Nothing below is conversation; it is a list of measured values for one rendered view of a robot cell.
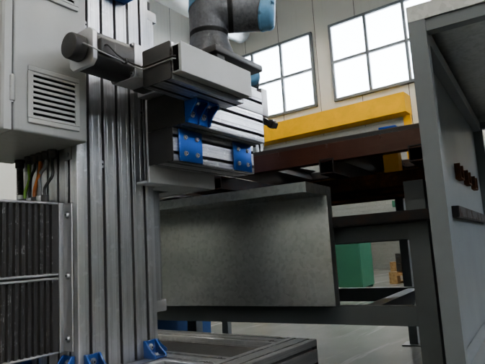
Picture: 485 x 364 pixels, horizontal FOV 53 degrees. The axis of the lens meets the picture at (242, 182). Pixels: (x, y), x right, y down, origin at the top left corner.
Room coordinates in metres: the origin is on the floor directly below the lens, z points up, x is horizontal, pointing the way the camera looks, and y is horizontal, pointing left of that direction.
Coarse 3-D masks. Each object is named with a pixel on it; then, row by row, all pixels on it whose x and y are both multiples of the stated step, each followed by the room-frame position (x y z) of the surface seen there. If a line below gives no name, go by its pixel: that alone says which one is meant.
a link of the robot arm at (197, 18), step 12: (192, 0) 1.34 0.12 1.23; (204, 0) 1.33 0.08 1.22; (216, 0) 1.33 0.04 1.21; (228, 0) 1.33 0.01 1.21; (192, 12) 1.35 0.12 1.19; (204, 12) 1.33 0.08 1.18; (216, 12) 1.33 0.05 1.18; (228, 12) 1.33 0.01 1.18; (192, 24) 1.35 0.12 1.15; (204, 24) 1.33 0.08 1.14; (216, 24) 1.33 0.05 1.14; (228, 24) 1.35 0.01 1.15
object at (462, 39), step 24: (432, 0) 1.09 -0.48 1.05; (456, 0) 1.06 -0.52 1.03; (480, 0) 1.04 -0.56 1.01; (480, 24) 1.23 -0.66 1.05; (456, 48) 1.39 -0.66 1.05; (480, 48) 1.40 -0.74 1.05; (456, 72) 1.60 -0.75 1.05; (480, 72) 1.61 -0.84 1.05; (480, 96) 1.90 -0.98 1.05; (480, 120) 2.21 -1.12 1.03
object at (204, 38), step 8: (192, 32) 1.35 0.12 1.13; (200, 32) 1.33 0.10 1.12; (208, 32) 1.33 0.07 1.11; (216, 32) 1.33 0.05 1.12; (224, 32) 1.35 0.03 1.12; (192, 40) 1.34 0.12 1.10; (200, 40) 1.32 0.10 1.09; (208, 40) 1.32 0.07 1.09; (216, 40) 1.32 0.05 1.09; (224, 40) 1.34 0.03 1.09; (200, 48) 1.31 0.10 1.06
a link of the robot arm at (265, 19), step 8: (232, 0) 1.33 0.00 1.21; (240, 0) 1.33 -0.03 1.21; (248, 0) 1.33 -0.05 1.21; (256, 0) 1.33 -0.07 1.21; (264, 0) 1.33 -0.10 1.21; (272, 0) 1.33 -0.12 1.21; (232, 8) 1.33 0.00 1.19; (240, 8) 1.33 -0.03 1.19; (248, 8) 1.33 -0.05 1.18; (256, 8) 1.33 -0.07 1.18; (264, 8) 1.33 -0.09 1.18; (272, 8) 1.34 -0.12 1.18; (240, 16) 1.34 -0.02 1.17; (248, 16) 1.34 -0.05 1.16; (256, 16) 1.34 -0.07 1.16; (264, 16) 1.34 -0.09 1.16; (272, 16) 1.35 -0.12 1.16; (240, 24) 1.36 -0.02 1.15; (248, 24) 1.36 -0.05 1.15; (256, 24) 1.36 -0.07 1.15; (264, 24) 1.36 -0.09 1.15; (272, 24) 1.37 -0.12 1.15
